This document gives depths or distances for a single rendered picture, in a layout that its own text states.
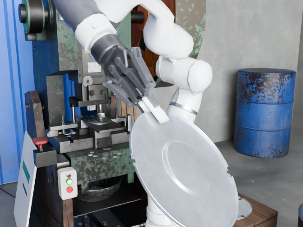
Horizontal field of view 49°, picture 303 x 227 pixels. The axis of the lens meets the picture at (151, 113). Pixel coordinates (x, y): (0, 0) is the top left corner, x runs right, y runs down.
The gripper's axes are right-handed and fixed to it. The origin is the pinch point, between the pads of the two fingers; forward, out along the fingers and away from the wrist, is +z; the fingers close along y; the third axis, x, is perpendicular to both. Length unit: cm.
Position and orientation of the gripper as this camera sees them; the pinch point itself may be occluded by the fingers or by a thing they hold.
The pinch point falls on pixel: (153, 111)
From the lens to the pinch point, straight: 73.3
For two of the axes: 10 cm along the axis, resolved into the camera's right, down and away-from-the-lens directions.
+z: 5.8, 7.8, -2.3
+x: 5.6, -1.8, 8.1
